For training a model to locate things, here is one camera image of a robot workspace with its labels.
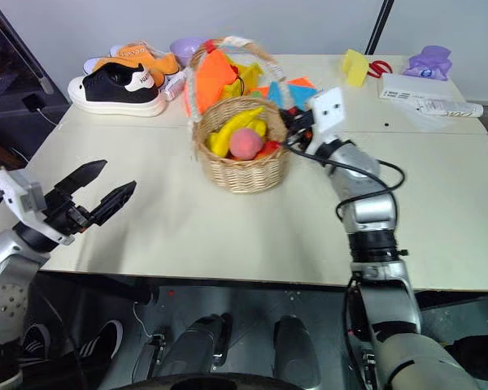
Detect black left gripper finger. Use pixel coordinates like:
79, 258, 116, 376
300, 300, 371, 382
54, 159, 108, 193
89, 180, 138, 228

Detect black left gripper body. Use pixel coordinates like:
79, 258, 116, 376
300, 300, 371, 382
43, 184, 103, 237

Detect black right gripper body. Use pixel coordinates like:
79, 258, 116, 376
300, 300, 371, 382
289, 108, 319, 152

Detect wicker basket with handle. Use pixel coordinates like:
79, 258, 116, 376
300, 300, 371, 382
185, 36, 290, 195

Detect red orange toy fruit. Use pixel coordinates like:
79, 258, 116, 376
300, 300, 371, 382
253, 140, 285, 160

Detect pink toy peach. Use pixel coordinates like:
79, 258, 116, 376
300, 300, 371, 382
228, 128, 266, 161

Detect yellow toy banana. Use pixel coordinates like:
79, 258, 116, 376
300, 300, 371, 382
205, 106, 268, 158

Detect yellow sponge cloth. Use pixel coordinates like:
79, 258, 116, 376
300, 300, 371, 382
342, 48, 370, 88

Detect colourful flag bunting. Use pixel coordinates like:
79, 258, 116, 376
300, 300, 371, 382
183, 48, 325, 119

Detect black sneaker with white sole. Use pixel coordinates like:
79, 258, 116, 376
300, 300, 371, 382
68, 61, 169, 119

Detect black charger block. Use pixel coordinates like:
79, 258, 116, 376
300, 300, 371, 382
21, 93, 46, 113

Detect black table leg bar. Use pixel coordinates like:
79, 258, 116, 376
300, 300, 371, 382
75, 274, 160, 306

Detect red scissors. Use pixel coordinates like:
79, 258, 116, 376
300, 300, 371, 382
367, 59, 399, 80

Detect small white pink bottle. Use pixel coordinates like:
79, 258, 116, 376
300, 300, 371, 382
161, 67, 189, 102

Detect white cardboard box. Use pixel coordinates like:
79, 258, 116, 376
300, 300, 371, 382
377, 72, 467, 103

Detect black pole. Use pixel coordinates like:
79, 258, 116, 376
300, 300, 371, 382
363, 0, 388, 56

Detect purple bowl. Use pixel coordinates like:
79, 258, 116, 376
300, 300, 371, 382
169, 36, 209, 67

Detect orange sneaker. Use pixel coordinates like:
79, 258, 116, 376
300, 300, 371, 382
92, 39, 185, 89

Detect black striped sneaker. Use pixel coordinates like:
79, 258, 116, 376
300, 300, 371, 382
20, 323, 53, 365
77, 318, 125, 362

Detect purple plastic bag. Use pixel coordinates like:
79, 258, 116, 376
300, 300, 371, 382
401, 44, 453, 82

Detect white printed paper pack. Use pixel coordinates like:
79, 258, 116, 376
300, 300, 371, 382
402, 97, 485, 132

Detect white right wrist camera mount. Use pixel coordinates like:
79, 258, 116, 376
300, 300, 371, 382
305, 86, 347, 156

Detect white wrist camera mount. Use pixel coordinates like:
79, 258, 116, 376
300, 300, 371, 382
305, 86, 347, 156
0, 167, 76, 246

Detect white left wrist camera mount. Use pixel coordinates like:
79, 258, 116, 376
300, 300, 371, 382
0, 167, 76, 246

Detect white charger cable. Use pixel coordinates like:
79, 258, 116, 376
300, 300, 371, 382
35, 108, 63, 132

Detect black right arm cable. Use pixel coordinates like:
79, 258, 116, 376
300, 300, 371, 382
283, 139, 407, 223

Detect dark screen frame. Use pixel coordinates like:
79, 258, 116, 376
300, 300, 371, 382
0, 0, 63, 119

